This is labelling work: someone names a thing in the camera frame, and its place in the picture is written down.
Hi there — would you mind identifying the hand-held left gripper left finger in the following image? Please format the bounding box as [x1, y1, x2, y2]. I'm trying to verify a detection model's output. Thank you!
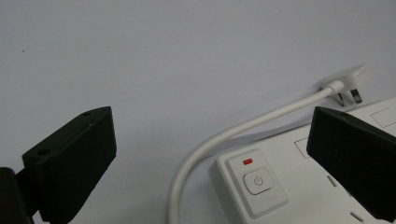
[21, 105, 118, 224]

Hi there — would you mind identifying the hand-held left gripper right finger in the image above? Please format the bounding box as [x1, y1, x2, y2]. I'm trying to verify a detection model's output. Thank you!
[305, 105, 396, 224]

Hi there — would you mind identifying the white power strip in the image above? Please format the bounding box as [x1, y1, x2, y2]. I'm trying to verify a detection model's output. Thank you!
[207, 96, 396, 224]

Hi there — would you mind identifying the white power plug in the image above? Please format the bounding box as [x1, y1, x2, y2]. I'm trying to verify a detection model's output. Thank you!
[319, 63, 369, 107]

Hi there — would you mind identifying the white power cable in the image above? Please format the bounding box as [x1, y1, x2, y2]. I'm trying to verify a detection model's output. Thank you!
[167, 81, 345, 224]

